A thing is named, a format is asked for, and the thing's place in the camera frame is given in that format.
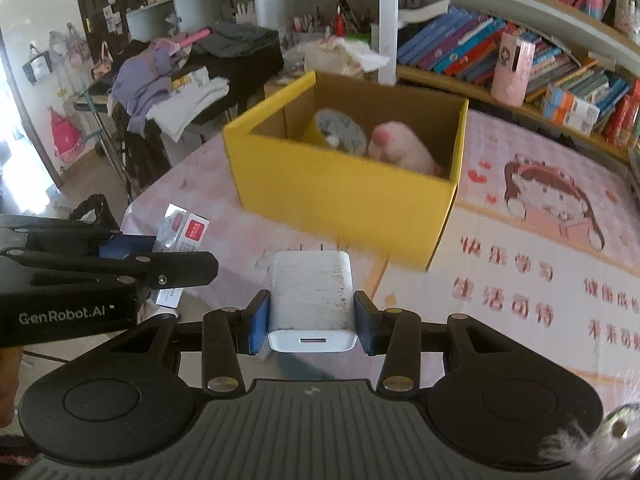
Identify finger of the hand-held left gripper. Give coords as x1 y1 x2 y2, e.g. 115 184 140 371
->
0 215 161 261
0 246 220 289

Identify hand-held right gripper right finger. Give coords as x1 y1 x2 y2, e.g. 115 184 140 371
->
352 290 532 396

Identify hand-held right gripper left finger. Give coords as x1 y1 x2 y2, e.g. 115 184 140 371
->
75 289 274 397

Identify white box with red label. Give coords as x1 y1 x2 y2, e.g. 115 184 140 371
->
154 203 211 309

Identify white charger plug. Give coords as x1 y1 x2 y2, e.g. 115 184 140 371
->
267 244 357 354

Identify yellow cardboard box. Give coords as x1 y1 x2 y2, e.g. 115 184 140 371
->
222 70 470 272

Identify pink plush paw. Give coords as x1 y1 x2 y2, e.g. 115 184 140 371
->
367 120 442 177

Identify yellowish tape roll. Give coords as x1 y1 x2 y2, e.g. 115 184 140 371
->
302 108 369 154

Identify person's left hand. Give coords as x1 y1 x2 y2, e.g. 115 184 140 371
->
0 346 25 427

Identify pink hanging bag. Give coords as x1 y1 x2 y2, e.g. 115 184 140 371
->
47 105 84 164

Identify white printed t-shirt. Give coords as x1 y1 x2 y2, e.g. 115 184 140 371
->
145 67 232 143

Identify purple garment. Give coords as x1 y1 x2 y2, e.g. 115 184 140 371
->
110 40 174 134

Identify pink checked tablecloth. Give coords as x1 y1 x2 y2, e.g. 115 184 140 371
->
120 74 640 413

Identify black white hanging bag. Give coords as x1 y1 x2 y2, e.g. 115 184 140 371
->
22 44 54 86

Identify pile of clothes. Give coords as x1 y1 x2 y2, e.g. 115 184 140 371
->
169 35 287 162

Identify grey folded garment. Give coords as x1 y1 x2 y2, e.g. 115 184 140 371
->
192 22 282 59

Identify white fluffy fur trim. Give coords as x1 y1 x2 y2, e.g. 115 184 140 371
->
539 404 640 480

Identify cream fabric tissue box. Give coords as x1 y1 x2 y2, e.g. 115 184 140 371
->
302 37 392 77

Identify orange white carton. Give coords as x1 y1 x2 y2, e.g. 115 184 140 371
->
540 100 596 137
544 82 602 123

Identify pink cylindrical pen holder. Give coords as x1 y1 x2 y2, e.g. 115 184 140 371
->
490 30 536 107

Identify row of colourful books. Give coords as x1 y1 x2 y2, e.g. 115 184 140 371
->
397 5 632 112

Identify white lying book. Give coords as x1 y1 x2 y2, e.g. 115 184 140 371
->
398 0 452 24

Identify red books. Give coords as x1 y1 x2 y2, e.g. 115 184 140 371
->
602 79 640 149

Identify pink umbrella handle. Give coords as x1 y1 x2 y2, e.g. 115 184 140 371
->
170 28 214 54

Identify white bookshelf post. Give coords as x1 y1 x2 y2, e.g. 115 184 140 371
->
377 0 402 87

